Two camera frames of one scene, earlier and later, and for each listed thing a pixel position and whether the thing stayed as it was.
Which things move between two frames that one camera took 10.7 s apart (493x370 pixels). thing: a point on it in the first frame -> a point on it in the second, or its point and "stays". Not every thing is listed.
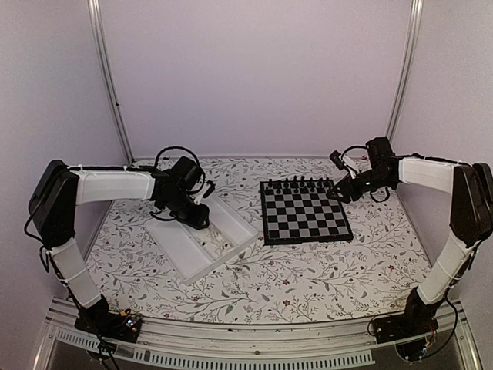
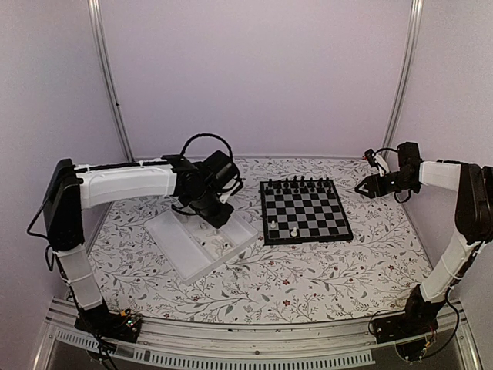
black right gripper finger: (340, 195) -> (372, 186)
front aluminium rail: (217, 345) stays
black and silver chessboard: (300, 212) stays
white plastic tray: (194, 252) stays
